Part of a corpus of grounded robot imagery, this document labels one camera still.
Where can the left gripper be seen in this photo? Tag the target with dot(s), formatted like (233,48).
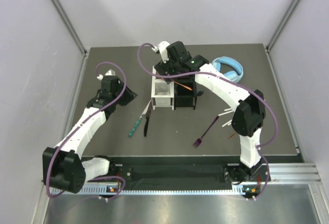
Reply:
(130,96)

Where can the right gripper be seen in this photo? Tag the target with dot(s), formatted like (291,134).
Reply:
(162,67)

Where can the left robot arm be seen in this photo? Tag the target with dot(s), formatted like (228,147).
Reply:
(63,167)

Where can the purple fork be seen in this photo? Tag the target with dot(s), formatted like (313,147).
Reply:
(198,142)

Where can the black utensil container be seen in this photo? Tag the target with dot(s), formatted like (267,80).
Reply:
(184,97)

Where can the white-blade green-handle knife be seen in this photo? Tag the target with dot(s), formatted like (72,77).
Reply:
(143,115)

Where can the black knife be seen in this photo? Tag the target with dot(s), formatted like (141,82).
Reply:
(147,116)

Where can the white utensil container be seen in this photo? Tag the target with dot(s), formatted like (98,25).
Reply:
(162,93)

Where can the perforated cable duct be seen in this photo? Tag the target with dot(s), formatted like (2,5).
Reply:
(112,188)

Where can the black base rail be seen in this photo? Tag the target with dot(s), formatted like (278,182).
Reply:
(184,172)

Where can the blue fork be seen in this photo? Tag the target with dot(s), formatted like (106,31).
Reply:
(199,93)

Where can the copper fork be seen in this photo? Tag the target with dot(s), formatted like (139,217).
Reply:
(184,86)

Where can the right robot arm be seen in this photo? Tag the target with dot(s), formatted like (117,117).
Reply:
(247,106)

